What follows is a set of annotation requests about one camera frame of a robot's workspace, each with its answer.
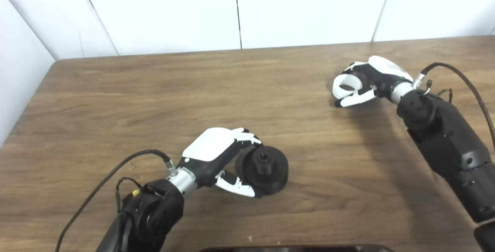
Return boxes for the round black plastic part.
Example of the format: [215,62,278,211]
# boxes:
[236,146,289,195]

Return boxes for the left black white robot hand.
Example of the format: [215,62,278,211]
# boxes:
[177,127,263,198]

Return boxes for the thin wire with yellow connector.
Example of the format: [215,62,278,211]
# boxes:
[115,177,140,214]

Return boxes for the white toothed ring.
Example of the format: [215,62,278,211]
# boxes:
[333,72,364,99]

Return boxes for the thin black wire bundle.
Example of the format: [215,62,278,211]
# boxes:
[423,80,453,103]

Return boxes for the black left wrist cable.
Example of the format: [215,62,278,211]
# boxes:
[55,149,178,252]

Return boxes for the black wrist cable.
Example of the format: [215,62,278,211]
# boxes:
[55,149,178,252]
[413,62,495,152]

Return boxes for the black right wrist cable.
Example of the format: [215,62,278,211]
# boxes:
[413,62,495,152]

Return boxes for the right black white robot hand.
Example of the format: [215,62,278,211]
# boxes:
[335,55,414,108]

